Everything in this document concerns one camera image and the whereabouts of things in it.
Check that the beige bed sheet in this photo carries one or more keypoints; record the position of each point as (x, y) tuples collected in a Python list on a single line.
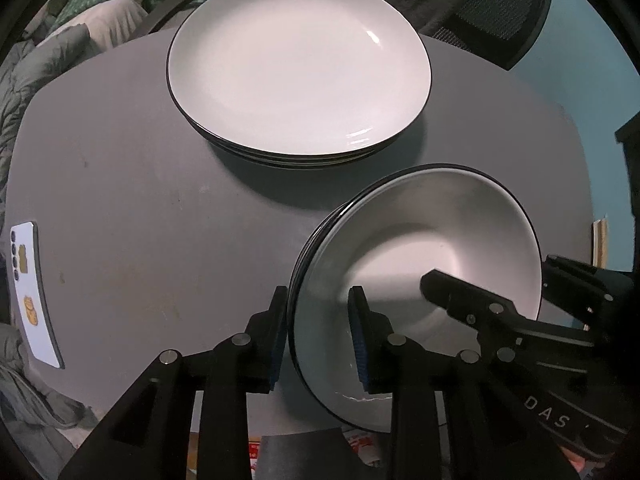
[(115, 20)]

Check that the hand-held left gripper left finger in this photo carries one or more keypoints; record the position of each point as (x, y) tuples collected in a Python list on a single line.
[(275, 345)]

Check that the white smartphone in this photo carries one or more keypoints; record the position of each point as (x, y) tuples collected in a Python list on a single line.
[(32, 290)]

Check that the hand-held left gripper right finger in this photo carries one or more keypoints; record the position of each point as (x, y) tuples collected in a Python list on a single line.
[(357, 345)]

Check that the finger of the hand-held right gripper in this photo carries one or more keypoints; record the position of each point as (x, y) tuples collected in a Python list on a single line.
[(460, 300), (585, 285)]

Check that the white plate with black rim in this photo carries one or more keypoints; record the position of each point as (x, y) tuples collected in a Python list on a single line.
[(300, 65), (280, 156), (300, 166)]

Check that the black mesh office chair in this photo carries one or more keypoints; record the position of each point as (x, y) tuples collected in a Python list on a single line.
[(500, 10)]

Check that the grey quilted blanket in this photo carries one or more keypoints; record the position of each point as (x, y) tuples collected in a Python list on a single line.
[(30, 75)]

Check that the wooden board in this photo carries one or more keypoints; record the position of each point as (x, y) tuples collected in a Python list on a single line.
[(600, 240)]

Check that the red white printed packet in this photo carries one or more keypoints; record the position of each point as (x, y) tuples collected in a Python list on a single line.
[(362, 447)]

